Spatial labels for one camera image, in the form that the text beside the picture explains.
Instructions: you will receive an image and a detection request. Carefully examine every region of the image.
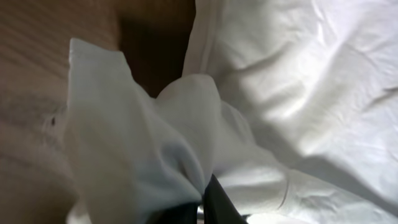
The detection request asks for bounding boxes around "white t-shirt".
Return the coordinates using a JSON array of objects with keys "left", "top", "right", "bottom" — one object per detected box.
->
[{"left": 64, "top": 0, "right": 397, "bottom": 223}]

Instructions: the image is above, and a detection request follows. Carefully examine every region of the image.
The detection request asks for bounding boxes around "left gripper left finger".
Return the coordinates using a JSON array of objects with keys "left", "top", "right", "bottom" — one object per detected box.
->
[{"left": 149, "top": 203, "right": 198, "bottom": 224}]

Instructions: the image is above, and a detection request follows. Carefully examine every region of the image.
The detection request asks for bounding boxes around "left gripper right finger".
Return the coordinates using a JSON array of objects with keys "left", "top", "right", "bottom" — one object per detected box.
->
[{"left": 202, "top": 175, "right": 247, "bottom": 224}]

